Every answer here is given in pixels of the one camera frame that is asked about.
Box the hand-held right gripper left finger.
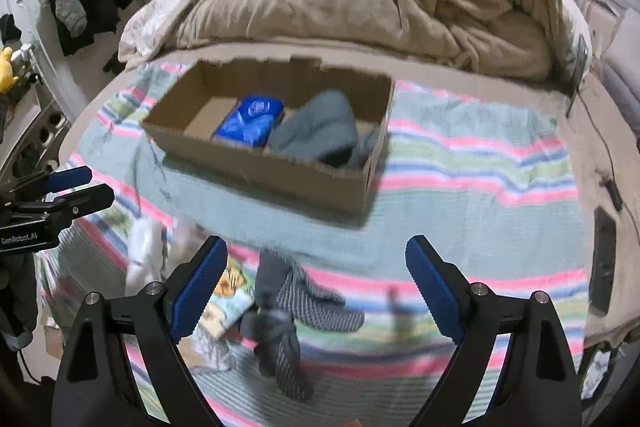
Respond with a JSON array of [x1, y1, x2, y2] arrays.
[[51, 235, 228, 427]]

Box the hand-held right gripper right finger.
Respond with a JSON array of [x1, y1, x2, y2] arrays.
[[405, 235, 583, 427]]

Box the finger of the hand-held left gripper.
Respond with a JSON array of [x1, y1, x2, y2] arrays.
[[10, 184, 116, 221], [0, 166, 94, 204]]

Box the grey striped sock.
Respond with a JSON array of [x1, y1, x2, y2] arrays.
[[240, 249, 366, 403]]

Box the cardboard box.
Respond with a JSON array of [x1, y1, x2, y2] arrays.
[[141, 56, 396, 215]]

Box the colourful cartoon packet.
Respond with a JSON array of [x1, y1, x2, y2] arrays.
[[192, 257, 257, 343]]

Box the white socks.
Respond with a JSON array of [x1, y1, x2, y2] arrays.
[[126, 216, 175, 290]]

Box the striped pastel blanket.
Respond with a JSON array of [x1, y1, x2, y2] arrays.
[[37, 61, 590, 427]]

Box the yellow plush toy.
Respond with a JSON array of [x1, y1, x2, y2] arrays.
[[0, 47, 20, 96]]

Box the grey hanging sock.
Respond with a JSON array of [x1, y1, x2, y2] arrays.
[[53, 0, 88, 38]]

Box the black phone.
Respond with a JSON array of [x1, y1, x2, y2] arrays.
[[591, 206, 618, 317]]

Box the blue plastic packet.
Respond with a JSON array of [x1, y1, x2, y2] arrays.
[[214, 95, 287, 148]]

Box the white floral duvet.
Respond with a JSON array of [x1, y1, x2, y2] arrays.
[[118, 0, 243, 70]]

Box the grey knitted cloth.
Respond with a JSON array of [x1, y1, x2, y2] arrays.
[[269, 89, 383, 168]]

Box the dark tablet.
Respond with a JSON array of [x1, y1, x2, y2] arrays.
[[565, 31, 592, 116]]

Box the black cable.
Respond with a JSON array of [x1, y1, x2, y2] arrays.
[[575, 89, 626, 212]]

